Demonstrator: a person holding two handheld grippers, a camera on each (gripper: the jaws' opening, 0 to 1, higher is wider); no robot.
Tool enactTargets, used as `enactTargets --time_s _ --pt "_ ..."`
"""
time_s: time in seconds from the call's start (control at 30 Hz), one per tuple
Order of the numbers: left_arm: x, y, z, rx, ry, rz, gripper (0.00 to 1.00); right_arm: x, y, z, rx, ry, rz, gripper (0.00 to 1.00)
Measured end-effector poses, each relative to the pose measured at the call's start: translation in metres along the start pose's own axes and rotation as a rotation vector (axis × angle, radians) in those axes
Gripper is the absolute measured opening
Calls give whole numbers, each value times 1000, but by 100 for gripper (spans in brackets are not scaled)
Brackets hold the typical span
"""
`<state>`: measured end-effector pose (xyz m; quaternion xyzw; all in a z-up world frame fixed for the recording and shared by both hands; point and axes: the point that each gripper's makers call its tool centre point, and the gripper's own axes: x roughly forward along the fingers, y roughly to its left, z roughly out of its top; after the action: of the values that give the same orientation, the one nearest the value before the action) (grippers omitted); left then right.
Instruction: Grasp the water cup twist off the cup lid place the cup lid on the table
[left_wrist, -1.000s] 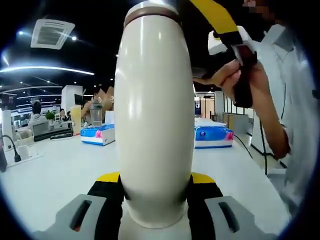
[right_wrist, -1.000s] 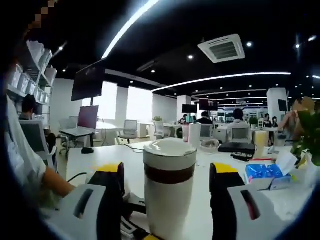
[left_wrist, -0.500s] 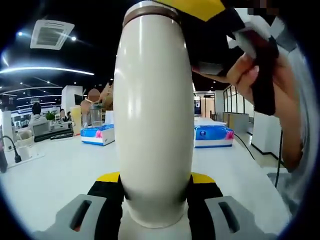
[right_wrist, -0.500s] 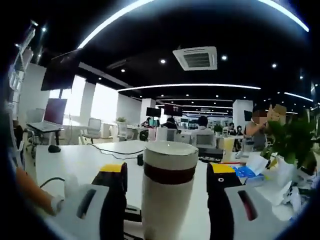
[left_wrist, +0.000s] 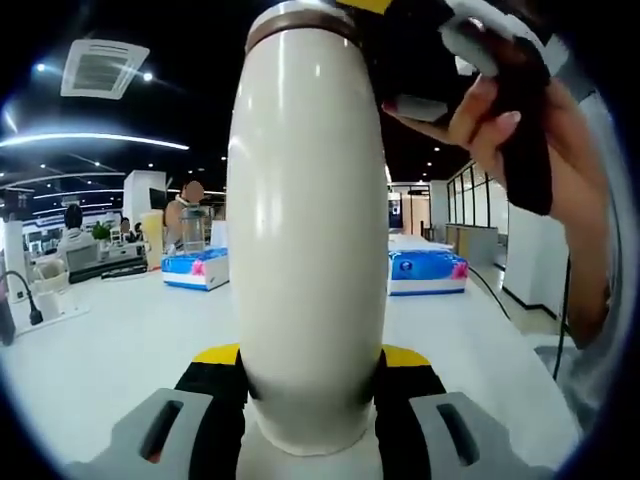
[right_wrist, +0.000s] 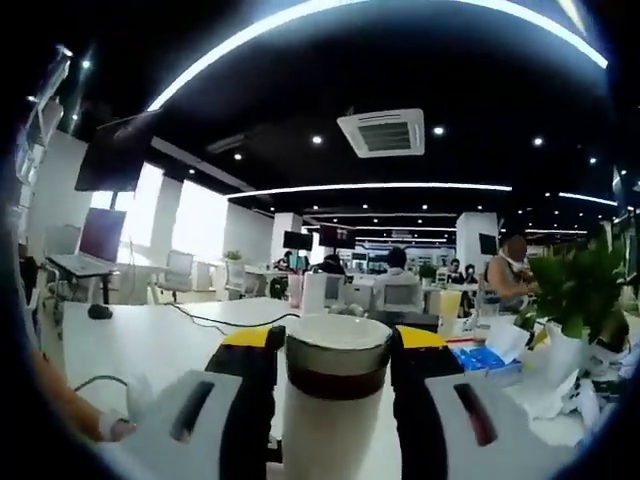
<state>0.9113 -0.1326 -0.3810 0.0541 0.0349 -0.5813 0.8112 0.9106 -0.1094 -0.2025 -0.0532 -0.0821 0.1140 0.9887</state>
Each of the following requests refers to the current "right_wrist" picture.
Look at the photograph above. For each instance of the pink cup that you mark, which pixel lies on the pink cup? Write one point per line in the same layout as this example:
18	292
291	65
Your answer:
295	292

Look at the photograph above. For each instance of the white shelf rack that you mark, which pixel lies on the white shelf rack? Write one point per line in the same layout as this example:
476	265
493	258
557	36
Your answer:
50	117

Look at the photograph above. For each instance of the laptop with maroon screen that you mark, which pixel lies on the laptop with maroon screen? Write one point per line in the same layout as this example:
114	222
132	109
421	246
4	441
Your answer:
102	235

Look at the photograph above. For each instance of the small potted plant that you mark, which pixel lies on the small potted plant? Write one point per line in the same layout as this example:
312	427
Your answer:
427	272

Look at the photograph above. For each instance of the red pen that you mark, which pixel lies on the red pen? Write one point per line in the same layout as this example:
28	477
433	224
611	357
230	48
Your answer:
460	339

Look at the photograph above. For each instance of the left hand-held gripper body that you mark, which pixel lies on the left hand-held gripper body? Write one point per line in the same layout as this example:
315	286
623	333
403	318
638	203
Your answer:
142	405

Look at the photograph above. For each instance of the person's left hand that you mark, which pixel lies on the person's left hand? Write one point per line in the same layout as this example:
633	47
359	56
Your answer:
117	427

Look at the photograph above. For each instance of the small green plant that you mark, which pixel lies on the small green plant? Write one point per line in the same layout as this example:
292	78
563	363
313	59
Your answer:
232	255

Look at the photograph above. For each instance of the black laptop stand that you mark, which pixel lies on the black laptop stand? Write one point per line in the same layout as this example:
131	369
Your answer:
106	290

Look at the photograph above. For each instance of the blue tissue pack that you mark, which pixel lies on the blue tissue pack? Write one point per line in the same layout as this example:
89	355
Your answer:
505	372
470	357

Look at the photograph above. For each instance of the hanging black television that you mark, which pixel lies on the hanging black television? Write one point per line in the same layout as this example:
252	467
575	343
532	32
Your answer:
110	160

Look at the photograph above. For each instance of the ceiling air conditioner vent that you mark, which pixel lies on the ceiling air conditioner vent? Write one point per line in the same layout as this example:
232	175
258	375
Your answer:
380	132

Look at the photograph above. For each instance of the curved ceiling light strip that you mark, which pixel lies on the curved ceiling light strip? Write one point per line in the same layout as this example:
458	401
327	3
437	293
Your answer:
375	186
250	37

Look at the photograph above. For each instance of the black pillar monitor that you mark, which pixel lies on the black pillar monitor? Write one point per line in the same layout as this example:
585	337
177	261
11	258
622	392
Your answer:
488	243

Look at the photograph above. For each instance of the white brown cup lid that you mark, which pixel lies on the white brown cup lid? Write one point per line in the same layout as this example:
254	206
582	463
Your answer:
340	360

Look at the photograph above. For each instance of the black computer mouse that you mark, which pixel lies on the black computer mouse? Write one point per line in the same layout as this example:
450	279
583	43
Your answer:
100	312

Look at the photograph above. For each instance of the white water cup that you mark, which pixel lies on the white water cup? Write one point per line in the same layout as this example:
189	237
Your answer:
340	440

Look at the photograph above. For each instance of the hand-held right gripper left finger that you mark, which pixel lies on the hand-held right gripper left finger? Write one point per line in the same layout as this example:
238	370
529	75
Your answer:
245	410

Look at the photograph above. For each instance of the white plant wrapping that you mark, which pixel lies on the white plant wrapping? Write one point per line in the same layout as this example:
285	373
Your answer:
555	380

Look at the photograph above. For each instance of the yellow packet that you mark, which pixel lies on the yellow packet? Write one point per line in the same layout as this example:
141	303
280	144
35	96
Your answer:
539	337

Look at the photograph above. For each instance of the grey office chair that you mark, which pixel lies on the grey office chair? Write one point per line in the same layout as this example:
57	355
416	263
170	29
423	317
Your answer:
402	297
179	265

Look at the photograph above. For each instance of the glass bowl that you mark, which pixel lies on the glass bowl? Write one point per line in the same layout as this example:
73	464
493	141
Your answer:
345	309

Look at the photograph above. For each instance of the black flat device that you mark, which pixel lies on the black flat device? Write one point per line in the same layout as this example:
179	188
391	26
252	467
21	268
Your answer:
415	317

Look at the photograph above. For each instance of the white office chair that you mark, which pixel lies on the white office chair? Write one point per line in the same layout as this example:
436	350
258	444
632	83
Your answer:
235	275

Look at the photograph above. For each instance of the pale yellow drink cup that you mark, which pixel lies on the pale yellow drink cup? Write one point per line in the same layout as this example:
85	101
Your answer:
450	312

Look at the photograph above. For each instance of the white table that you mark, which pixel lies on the white table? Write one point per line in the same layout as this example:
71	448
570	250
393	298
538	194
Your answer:
150	345

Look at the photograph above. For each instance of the white box appliance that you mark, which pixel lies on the white box appliance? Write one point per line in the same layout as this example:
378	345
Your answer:
315	295

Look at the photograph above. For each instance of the green leafy plant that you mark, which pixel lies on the green leafy plant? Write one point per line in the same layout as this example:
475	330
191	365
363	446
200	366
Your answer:
575	290

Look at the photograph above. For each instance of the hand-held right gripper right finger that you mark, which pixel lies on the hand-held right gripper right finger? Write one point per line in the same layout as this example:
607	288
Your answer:
420	410

